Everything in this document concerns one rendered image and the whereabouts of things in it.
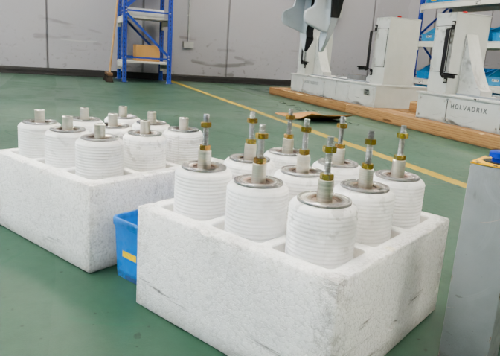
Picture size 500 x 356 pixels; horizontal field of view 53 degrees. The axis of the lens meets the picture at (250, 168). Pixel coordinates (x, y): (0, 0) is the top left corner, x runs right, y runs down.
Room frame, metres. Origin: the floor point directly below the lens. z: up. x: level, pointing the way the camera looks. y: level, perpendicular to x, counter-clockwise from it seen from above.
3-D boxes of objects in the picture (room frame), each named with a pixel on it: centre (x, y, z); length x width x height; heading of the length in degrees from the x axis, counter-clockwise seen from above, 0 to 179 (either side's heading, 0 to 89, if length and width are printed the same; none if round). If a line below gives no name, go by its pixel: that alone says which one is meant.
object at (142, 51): (6.63, 1.44, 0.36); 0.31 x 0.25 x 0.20; 111
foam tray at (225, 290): (0.83, -0.09, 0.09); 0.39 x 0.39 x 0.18; 51
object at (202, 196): (0.82, 0.08, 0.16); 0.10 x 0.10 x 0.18
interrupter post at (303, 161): (0.83, -0.09, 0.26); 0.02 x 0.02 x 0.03
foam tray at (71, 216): (1.18, 0.33, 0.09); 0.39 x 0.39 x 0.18; 52
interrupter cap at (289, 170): (0.83, -0.09, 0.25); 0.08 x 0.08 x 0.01
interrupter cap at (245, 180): (0.74, -0.01, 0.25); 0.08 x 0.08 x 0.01
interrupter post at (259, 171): (0.74, -0.01, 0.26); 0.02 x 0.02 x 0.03
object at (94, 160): (1.01, 0.31, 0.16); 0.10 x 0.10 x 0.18
